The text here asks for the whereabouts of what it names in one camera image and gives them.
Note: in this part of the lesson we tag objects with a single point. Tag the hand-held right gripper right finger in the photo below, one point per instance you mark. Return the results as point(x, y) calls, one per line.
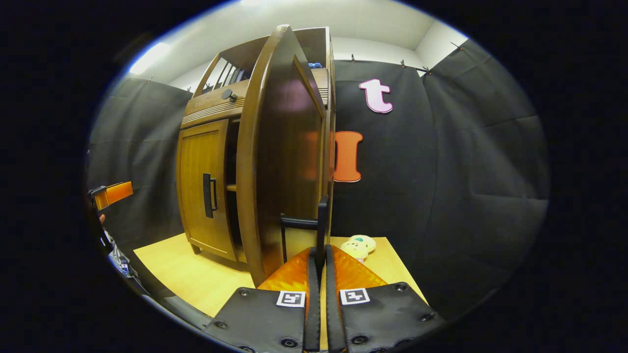
point(332, 304)

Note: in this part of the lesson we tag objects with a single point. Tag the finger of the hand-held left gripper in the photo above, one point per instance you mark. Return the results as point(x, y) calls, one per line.
point(115, 192)

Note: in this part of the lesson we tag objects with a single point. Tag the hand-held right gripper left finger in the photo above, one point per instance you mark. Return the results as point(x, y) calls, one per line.
point(313, 304)

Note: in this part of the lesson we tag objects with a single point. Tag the wooden cabinet door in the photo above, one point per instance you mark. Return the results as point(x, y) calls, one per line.
point(196, 186)
point(289, 147)

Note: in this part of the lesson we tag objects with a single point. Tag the wooden double-door shoe cabinet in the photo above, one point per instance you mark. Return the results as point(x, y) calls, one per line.
point(314, 39)

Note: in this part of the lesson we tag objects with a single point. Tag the cream plush toy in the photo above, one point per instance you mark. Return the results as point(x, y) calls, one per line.
point(357, 245)

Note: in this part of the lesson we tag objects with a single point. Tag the wooden drawer with black knob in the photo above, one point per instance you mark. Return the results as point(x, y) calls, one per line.
point(211, 105)

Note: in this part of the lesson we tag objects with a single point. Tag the grey book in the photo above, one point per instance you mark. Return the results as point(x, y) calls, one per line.
point(230, 76)

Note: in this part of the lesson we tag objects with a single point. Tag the dark book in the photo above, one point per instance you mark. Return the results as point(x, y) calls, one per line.
point(237, 75)

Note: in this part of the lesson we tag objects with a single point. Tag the black backdrop cloth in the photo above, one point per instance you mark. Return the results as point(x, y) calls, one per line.
point(441, 171)

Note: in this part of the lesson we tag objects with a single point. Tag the blue book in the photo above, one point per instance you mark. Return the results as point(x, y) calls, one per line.
point(244, 73)

